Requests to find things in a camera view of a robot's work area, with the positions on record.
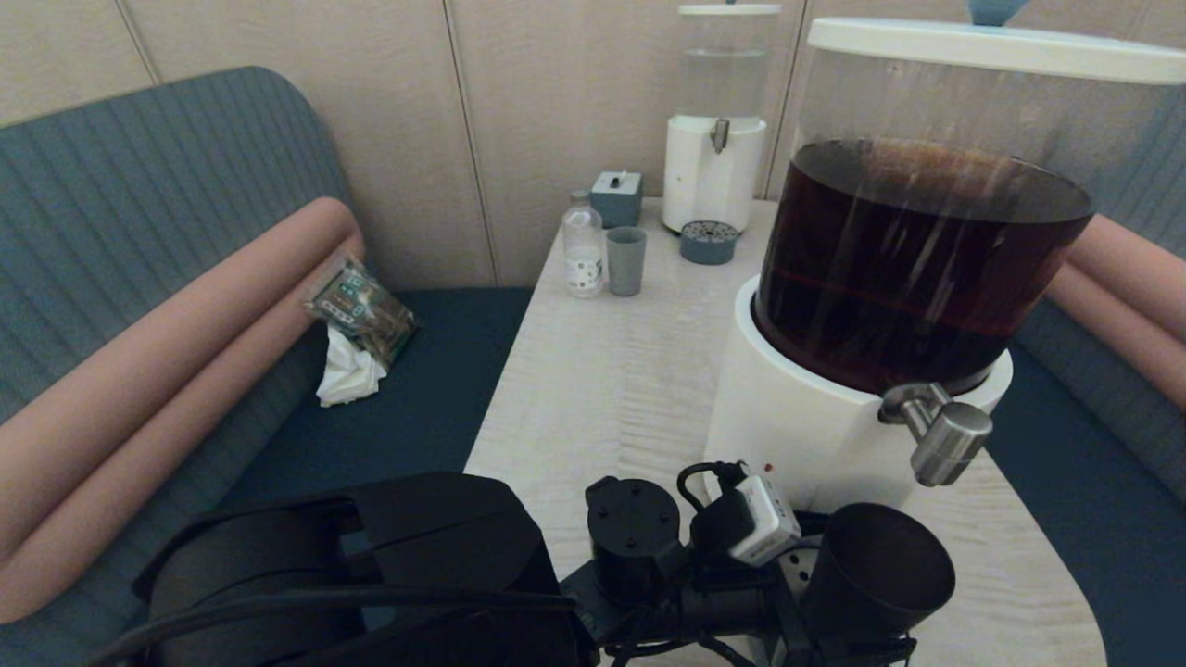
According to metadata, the black tapered cup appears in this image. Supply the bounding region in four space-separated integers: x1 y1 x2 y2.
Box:
801 503 956 651

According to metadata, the large metal dispenser tap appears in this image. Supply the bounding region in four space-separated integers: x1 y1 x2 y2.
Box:
878 383 993 488

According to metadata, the grey-blue plastic cup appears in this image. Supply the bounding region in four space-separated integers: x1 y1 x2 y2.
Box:
607 226 648 297

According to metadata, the large dark tea dispenser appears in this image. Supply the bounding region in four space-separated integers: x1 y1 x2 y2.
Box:
701 46 1180 543

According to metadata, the dark blue seat cushion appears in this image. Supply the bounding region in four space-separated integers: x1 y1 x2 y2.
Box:
213 287 536 520
982 343 1186 667

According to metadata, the small perforated drip tray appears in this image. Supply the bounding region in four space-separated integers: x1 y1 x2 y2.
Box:
679 220 739 266

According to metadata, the clear plastic bottle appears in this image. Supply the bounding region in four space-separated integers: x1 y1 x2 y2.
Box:
562 190 606 298

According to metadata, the small clear water dispenser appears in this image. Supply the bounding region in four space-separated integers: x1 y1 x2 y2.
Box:
662 13 779 234

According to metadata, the grey-blue tissue box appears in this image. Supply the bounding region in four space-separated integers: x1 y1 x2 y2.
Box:
590 170 644 229

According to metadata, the crumpled white tissue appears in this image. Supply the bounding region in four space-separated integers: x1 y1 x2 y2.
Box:
317 322 390 408

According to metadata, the green snack packet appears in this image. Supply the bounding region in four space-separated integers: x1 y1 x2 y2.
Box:
304 256 420 368

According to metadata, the large white dispenser lid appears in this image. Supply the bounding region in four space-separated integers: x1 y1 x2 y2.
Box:
806 0 1186 86

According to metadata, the small white dispenser lid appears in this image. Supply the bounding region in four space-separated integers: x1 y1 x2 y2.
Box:
677 0 782 18

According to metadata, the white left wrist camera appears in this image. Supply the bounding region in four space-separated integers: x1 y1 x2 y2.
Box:
727 474 803 567

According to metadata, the black camera cable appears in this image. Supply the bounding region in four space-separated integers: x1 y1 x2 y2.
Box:
676 460 750 520

